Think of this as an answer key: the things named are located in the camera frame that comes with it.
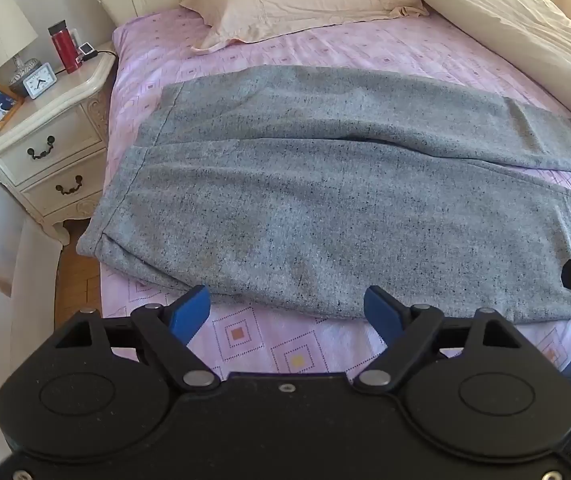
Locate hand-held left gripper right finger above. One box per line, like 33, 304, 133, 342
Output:
354, 285, 521, 395

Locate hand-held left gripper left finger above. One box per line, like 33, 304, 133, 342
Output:
55, 285, 218, 394

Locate grey pants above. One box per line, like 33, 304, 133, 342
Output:
76, 65, 571, 323

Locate pink patterned bed sheet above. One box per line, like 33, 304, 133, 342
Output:
98, 10, 571, 381

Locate cream nightstand drawer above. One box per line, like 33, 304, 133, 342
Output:
0, 105, 108, 187
19, 147, 111, 222

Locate cream nightstand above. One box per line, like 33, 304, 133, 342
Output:
0, 52, 117, 246

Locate cream duvet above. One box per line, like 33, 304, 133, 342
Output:
371, 0, 571, 121

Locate white alarm clock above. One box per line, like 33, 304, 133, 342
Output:
22, 62, 57, 100

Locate red thermos bottle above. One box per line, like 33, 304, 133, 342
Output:
48, 20, 83, 75

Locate beige pillow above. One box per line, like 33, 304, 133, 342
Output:
180, 0, 431, 56

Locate white table lamp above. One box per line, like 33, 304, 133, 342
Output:
0, 0, 42, 87

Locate dark metal drawer handle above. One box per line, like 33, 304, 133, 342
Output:
26, 135, 57, 161
55, 175, 84, 196

